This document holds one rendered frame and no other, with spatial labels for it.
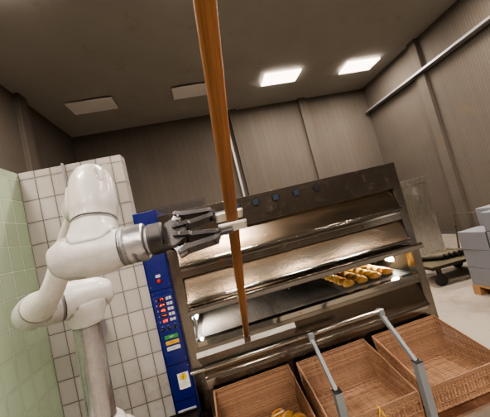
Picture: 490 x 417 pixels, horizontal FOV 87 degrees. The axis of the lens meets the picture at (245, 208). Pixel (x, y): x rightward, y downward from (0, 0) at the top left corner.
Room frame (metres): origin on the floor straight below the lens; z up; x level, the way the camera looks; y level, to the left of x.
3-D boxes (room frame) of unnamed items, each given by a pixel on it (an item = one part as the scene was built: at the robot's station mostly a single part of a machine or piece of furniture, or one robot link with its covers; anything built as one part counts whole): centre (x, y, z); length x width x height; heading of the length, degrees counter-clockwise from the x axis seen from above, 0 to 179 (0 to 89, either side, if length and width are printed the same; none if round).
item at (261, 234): (2.00, -0.34, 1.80); 1.79 x 0.11 x 0.19; 99
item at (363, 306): (2.00, -0.34, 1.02); 1.79 x 0.11 x 0.19; 99
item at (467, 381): (1.84, -1.00, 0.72); 0.56 x 0.49 x 0.28; 99
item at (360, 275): (2.53, -0.84, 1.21); 0.61 x 0.48 x 0.06; 9
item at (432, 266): (5.12, -3.59, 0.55); 1.38 x 0.83 x 1.09; 97
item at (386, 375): (1.74, -0.40, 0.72); 0.56 x 0.49 x 0.28; 100
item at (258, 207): (2.03, -0.33, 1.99); 1.80 x 0.08 x 0.21; 99
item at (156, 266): (2.75, 0.85, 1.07); 1.93 x 0.16 x 2.15; 9
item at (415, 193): (7.05, -3.78, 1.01); 1.61 x 1.21 x 2.02; 102
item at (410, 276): (2.03, -0.33, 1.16); 1.80 x 0.06 x 0.04; 99
